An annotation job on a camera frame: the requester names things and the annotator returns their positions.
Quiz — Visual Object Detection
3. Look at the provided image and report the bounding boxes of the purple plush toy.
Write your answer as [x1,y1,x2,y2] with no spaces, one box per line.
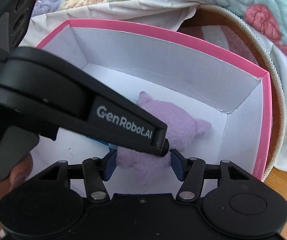
[115,90,213,188]

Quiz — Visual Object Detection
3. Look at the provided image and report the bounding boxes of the white bed skirt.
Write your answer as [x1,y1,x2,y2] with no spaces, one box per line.
[22,0,287,172]

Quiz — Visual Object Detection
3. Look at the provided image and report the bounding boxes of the pink cardboard box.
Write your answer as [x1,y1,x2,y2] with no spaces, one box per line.
[29,18,273,196]

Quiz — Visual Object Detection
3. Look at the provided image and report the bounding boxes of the blue wet wipes pack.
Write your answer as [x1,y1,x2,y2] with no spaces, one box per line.
[87,96,136,146]

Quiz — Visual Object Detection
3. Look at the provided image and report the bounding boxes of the checkered rug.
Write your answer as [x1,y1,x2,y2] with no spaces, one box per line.
[177,4,287,181]

